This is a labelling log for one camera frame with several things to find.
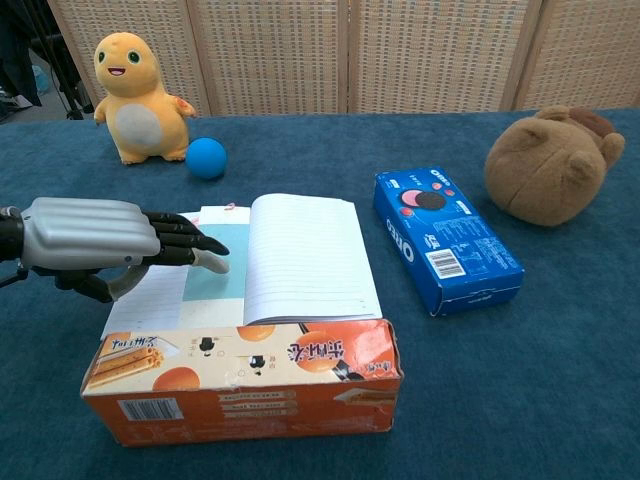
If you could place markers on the orange egg roll snack box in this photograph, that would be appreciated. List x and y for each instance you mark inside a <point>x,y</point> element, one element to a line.
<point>240,415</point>

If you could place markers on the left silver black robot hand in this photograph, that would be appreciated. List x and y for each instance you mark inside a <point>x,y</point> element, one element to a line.
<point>85,230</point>

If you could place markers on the teal carpet table cover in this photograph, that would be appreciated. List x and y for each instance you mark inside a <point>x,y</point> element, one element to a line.
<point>500,375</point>

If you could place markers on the brown capybara plush toy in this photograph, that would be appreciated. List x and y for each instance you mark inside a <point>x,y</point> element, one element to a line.
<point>545,170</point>

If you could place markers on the blue ball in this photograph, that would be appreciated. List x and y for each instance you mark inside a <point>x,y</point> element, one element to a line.
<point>206,158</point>

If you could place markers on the black tripod stand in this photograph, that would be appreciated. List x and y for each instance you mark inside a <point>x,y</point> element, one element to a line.
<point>75,102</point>

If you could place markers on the blue Oreo cookie box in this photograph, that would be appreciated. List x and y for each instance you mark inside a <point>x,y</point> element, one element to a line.
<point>450,240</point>

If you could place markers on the light blue paper card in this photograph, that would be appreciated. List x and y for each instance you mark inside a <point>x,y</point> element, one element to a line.
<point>220,290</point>

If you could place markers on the yellow dinosaur plush toy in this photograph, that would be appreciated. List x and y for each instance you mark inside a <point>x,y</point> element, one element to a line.
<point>135,125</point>

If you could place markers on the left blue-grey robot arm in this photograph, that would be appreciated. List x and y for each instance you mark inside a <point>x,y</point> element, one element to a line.
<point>10,235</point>

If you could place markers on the open lined notebook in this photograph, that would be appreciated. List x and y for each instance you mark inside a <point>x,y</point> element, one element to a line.
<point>305,260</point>

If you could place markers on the woven wooden folding screen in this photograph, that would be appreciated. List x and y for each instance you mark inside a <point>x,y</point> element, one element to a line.
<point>275,50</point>

